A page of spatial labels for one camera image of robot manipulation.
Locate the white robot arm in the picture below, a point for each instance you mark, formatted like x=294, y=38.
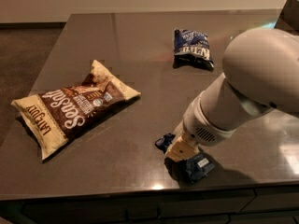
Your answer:
x=260, y=73

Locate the blue rxbar blueberry wrapper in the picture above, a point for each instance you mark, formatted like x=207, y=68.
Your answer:
x=190, y=170

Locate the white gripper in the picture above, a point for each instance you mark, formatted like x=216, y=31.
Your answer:
x=196, y=129

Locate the blue kettle chip bag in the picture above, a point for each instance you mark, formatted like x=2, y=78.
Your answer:
x=192, y=48

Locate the dark cabinet drawers under counter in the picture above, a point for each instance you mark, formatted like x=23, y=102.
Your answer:
x=270, y=205

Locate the brown sea salt chip bag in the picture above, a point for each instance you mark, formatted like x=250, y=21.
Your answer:
x=58, y=117

